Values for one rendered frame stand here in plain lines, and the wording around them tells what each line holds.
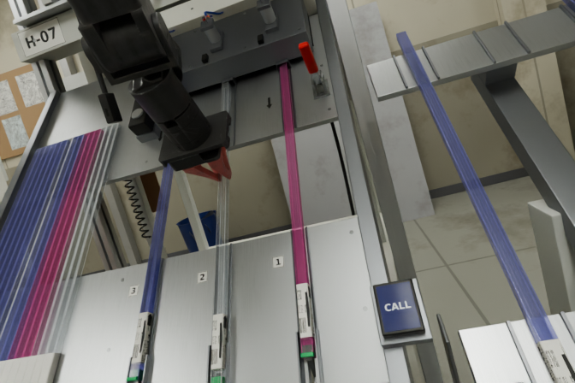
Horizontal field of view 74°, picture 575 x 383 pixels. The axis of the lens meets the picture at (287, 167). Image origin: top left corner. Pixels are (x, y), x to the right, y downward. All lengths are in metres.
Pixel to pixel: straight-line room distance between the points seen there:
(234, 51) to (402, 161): 2.47
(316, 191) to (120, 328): 2.58
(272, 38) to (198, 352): 0.51
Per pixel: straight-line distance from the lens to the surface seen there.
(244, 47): 0.72
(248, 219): 3.61
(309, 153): 3.08
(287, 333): 0.48
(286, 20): 0.74
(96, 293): 0.66
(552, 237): 0.53
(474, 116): 3.56
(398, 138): 3.09
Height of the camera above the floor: 1.00
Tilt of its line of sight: 7 degrees down
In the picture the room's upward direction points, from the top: 16 degrees counter-clockwise
